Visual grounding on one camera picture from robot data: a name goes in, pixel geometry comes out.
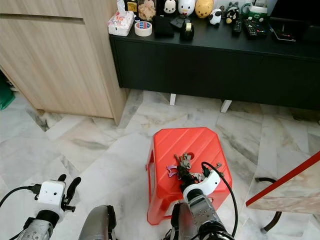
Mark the bunch of keys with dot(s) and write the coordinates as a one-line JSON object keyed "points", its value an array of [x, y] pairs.
{"points": [[185, 160]]}

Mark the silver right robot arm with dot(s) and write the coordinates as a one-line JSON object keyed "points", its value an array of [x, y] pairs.
{"points": [[207, 215]]}

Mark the red plastic stool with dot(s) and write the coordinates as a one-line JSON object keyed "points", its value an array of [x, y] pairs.
{"points": [[200, 145]]}

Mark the silver left robot leg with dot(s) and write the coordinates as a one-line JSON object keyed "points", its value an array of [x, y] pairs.
{"points": [[95, 224]]}

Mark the silver robot leg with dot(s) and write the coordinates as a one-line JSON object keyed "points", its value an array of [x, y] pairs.
{"points": [[180, 225], [95, 224]]}

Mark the silver right robot leg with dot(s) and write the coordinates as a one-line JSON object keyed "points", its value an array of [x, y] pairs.
{"points": [[180, 225]]}

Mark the red edged table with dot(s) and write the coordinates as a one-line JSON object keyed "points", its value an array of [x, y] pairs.
{"points": [[285, 185]]}

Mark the black metal chair leg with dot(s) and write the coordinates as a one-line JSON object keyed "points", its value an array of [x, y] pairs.
{"points": [[275, 220]]}

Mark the green storage box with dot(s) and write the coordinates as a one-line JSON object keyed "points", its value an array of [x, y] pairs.
{"points": [[6, 95]]}

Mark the black low sideboard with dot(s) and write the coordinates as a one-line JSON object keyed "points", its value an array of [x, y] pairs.
{"points": [[215, 70]]}

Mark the light wooden cabinet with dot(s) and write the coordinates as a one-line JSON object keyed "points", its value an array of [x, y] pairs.
{"points": [[55, 65]]}

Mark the black wallet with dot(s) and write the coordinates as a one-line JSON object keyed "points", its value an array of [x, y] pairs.
{"points": [[163, 27]]}

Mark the white tape roll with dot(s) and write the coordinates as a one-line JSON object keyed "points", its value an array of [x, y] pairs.
{"points": [[143, 29]]}

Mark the small black remote control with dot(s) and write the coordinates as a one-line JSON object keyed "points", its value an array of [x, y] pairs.
{"points": [[237, 26]]}

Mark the small panda figurine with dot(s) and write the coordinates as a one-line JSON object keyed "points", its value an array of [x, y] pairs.
{"points": [[215, 16]]}

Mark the large black remote control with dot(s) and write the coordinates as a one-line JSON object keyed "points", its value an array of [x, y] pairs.
{"points": [[255, 28]]}

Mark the small black figurine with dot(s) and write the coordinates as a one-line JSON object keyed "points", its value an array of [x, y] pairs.
{"points": [[232, 13]]}

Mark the yellow round figurine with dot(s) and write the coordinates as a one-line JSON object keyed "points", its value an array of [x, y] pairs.
{"points": [[204, 8]]}

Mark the white round figurine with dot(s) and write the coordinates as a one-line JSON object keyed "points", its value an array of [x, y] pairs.
{"points": [[186, 7]]}

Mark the white tissue pack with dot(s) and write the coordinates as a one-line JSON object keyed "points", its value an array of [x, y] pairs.
{"points": [[121, 21]]}

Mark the black and white figurine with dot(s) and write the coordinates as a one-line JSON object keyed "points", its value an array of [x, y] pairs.
{"points": [[169, 6]]}

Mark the clear jar with red lid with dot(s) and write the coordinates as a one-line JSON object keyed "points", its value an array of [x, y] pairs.
{"points": [[146, 10]]}

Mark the flat black tray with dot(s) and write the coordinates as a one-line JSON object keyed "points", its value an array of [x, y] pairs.
{"points": [[285, 32]]}

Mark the green mug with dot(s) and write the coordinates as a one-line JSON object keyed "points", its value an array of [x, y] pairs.
{"points": [[255, 12]]}

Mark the black television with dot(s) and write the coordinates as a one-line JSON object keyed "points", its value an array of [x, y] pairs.
{"points": [[295, 10]]}

